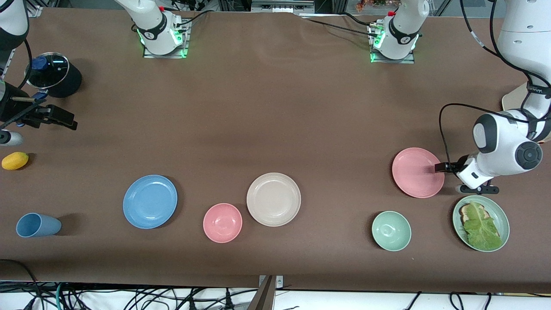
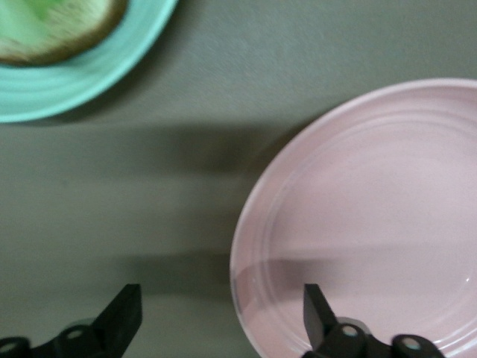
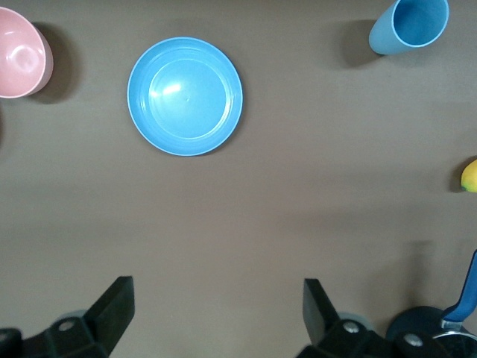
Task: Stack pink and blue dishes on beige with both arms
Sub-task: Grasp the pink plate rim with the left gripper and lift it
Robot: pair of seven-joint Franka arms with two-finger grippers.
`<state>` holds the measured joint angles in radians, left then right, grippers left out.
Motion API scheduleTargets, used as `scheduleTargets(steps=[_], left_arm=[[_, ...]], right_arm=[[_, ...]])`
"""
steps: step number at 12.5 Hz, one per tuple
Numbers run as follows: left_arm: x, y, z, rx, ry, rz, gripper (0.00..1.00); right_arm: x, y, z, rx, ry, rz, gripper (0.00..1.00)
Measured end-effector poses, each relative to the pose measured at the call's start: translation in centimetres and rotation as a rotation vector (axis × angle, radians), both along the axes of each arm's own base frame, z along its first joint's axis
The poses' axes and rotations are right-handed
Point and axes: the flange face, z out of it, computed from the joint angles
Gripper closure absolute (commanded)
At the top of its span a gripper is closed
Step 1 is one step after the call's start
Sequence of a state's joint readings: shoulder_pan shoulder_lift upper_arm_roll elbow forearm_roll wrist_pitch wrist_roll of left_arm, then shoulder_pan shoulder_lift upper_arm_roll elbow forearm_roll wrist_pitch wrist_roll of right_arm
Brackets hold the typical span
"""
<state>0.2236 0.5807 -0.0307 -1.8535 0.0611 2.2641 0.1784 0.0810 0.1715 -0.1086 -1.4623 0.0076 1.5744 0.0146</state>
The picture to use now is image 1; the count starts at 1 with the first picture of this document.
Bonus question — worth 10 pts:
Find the pink plate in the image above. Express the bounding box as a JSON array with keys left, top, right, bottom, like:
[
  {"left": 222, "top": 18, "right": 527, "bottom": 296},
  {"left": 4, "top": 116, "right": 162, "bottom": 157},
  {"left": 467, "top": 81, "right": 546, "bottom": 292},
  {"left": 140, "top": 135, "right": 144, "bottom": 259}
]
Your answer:
[{"left": 392, "top": 147, "right": 445, "bottom": 199}]

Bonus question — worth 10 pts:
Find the blue plate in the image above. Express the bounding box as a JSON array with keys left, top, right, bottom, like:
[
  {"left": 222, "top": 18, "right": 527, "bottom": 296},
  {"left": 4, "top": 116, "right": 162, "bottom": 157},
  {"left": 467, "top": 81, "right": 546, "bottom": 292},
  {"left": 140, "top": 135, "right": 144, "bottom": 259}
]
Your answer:
[{"left": 123, "top": 174, "right": 178, "bottom": 229}]

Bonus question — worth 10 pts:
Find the black pot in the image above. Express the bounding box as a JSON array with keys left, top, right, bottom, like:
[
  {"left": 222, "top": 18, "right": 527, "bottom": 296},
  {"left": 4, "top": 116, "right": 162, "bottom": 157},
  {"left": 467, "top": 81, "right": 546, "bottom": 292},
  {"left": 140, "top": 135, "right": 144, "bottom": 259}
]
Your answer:
[{"left": 24, "top": 52, "right": 83, "bottom": 98}]

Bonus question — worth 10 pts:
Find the bread slice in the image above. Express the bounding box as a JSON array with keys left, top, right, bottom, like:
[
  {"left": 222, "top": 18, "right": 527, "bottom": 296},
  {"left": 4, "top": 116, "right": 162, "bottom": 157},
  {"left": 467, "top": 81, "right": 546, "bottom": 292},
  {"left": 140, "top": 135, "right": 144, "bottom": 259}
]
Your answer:
[{"left": 459, "top": 203, "right": 491, "bottom": 226}]

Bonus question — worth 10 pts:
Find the yellow lemon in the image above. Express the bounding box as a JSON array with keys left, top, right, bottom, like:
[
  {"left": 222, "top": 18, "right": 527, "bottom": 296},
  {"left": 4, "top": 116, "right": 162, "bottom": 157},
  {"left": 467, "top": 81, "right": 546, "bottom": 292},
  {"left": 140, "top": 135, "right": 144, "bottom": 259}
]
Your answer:
[{"left": 1, "top": 152, "right": 29, "bottom": 171}]

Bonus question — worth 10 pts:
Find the green lettuce leaf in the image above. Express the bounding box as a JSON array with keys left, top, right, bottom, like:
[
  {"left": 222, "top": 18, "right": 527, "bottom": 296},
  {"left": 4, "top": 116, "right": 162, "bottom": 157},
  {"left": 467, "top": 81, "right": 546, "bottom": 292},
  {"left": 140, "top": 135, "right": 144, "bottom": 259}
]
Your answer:
[{"left": 463, "top": 201, "right": 503, "bottom": 251}]

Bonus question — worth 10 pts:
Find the green plate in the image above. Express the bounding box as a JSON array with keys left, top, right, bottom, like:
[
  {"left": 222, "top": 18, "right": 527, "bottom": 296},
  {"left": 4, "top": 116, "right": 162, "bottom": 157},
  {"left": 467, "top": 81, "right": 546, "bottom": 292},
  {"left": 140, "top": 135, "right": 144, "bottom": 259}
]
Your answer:
[{"left": 452, "top": 195, "right": 511, "bottom": 253}]

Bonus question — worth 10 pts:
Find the small green bowl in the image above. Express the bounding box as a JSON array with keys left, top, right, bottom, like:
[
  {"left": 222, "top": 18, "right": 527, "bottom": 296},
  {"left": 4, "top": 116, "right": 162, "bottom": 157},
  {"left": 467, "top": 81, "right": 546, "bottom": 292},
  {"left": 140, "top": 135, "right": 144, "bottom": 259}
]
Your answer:
[{"left": 371, "top": 210, "right": 412, "bottom": 252}]

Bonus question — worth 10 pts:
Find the beige wooden board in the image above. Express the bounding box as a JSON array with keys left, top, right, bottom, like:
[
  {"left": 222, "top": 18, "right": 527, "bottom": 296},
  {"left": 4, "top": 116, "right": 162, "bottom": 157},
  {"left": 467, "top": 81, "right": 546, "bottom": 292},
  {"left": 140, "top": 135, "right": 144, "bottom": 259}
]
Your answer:
[{"left": 501, "top": 81, "right": 534, "bottom": 115}]

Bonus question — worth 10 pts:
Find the blue cup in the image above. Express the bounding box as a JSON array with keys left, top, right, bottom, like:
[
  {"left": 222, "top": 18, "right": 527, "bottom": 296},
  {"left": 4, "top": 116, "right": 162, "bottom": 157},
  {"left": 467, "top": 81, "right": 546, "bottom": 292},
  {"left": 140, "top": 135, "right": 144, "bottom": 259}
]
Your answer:
[{"left": 16, "top": 213, "right": 62, "bottom": 238}]

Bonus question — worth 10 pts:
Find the beige plate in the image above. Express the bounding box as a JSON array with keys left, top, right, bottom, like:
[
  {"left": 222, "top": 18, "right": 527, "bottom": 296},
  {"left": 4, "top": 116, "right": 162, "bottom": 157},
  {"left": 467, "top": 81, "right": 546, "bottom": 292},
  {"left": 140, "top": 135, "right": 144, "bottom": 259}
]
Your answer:
[{"left": 246, "top": 172, "right": 302, "bottom": 227}]

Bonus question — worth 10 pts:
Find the orange flower decoration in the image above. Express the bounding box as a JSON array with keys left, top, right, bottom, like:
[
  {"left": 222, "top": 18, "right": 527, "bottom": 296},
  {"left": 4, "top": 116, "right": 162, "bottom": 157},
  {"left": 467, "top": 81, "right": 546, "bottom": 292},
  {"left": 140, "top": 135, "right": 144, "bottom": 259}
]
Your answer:
[{"left": 356, "top": 0, "right": 401, "bottom": 12}]

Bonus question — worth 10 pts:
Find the small pink bowl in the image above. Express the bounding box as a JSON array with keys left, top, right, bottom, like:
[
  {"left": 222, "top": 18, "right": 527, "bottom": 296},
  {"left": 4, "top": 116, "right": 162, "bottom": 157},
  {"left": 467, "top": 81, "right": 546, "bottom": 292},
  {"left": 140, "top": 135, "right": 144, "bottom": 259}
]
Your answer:
[{"left": 203, "top": 203, "right": 243, "bottom": 244}]

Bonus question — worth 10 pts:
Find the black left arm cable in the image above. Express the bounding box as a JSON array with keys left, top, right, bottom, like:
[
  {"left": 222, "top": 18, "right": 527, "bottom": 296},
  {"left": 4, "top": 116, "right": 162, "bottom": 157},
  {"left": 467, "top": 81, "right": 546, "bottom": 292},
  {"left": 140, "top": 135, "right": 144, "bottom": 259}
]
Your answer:
[{"left": 438, "top": 0, "right": 551, "bottom": 173}]

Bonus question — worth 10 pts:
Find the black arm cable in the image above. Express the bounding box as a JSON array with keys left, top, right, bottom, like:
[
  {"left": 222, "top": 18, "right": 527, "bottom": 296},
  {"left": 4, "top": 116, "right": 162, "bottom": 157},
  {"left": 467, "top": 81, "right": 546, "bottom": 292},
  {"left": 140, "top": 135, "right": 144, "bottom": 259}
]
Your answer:
[
  {"left": 0, "top": 38, "right": 34, "bottom": 117},
  {"left": 438, "top": 0, "right": 551, "bottom": 173}
]

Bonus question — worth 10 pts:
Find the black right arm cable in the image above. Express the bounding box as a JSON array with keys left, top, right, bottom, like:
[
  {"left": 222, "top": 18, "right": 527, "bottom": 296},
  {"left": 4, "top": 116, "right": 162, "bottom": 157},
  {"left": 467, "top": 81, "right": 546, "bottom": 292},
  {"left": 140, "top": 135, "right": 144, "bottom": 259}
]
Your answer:
[{"left": 0, "top": 38, "right": 34, "bottom": 117}]

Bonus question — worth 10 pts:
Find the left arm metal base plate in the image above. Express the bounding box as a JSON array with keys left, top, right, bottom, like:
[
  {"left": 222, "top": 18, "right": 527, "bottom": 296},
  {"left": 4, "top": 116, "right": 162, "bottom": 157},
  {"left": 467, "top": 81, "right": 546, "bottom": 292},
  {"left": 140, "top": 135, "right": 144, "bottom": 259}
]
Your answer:
[{"left": 370, "top": 24, "right": 416, "bottom": 64}]

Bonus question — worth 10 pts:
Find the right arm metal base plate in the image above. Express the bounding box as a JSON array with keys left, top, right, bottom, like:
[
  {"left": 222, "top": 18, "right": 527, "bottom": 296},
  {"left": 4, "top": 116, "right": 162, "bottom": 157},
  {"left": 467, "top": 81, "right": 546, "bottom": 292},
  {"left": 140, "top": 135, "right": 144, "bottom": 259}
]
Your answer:
[{"left": 142, "top": 19, "right": 190, "bottom": 59}]

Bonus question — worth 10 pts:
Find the black base cable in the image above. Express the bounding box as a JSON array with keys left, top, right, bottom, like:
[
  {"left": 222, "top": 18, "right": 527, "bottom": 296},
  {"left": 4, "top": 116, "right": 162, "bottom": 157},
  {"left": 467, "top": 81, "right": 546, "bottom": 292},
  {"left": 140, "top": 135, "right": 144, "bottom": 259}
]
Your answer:
[
  {"left": 339, "top": 12, "right": 373, "bottom": 28},
  {"left": 300, "top": 16, "right": 379, "bottom": 38},
  {"left": 174, "top": 9, "right": 217, "bottom": 30}
]

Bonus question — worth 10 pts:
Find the dark table post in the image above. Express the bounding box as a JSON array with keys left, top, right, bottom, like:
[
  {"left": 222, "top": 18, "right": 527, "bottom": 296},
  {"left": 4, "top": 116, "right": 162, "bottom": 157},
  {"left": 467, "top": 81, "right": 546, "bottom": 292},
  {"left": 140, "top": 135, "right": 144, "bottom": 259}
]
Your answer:
[{"left": 248, "top": 276, "right": 276, "bottom": 310}]

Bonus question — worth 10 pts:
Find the grey metal rail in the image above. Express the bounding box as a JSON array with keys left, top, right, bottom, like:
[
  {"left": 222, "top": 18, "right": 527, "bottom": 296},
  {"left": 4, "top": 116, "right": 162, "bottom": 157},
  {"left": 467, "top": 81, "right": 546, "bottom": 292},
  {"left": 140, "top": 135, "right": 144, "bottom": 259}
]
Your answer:
[{"left": 252, "top": 0, "right": 315, "bottom": 13}]

